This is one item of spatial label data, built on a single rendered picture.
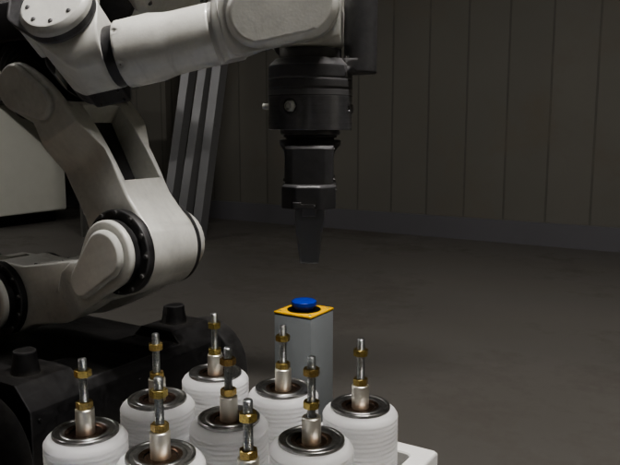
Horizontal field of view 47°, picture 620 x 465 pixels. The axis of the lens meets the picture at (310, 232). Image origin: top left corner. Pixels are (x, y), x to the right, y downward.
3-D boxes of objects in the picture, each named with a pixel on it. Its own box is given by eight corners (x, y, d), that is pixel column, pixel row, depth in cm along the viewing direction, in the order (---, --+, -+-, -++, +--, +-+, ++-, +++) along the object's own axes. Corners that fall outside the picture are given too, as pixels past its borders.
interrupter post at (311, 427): (326, 446, 80) (326, 417, 79) (306, 450, 79) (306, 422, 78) (315, 437, 82) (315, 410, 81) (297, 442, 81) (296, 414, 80)
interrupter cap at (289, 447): (357, 449, 79) (357, 444, 79) (296, 465, 75) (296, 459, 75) (324, 424, 85) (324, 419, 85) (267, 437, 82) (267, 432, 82)
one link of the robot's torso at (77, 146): (105, 314, 116) (-18, 95, 127) (178, 293, 131) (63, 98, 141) (156, 264, 109) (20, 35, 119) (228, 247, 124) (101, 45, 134)
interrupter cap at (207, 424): (266, 411, 89) (266, 406, 89) (251, 436, 82) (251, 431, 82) (208, 407, 91) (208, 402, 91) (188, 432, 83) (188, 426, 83)
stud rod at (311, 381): (308, 423, 79) (308, 358, 78) (305, 420, 80) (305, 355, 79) (316, 422, 79) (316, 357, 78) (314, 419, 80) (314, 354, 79)
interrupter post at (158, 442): (164, 466, 75) (163, 436, 74) (145, 462, 76) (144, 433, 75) (175, 456, 77) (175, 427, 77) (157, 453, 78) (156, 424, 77)
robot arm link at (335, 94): (353, 210, 70) (355, 87, 68) (256, 209, 70) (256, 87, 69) (351, 197, 82) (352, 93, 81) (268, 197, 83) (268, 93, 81)
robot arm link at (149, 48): (202, 28, 69) (19, 69, 71) (233, 92, 78) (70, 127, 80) (199, -48, 74) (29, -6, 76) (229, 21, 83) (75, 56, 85)
